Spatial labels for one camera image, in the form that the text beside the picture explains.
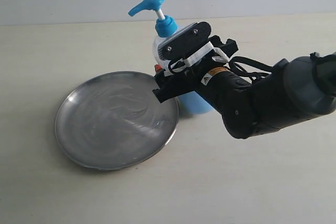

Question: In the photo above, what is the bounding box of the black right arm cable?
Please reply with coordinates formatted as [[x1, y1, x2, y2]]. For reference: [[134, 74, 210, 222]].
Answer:
[[167, 55, 275, 83]]

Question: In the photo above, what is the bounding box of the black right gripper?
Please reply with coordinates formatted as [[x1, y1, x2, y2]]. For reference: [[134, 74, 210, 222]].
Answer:
[[152, 36, 251, 113]]

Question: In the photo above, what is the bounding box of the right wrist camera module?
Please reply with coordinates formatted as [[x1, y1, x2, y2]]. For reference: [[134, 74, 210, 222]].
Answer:
[[158, 22, 212, 60]]

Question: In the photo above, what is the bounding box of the round stainless steel plate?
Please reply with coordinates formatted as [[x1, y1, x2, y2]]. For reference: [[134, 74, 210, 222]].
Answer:
[[54, 71, 179, 170]]

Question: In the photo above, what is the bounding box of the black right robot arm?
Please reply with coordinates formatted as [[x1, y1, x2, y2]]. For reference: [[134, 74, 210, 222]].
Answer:
[[153, 36, 335, 139]]

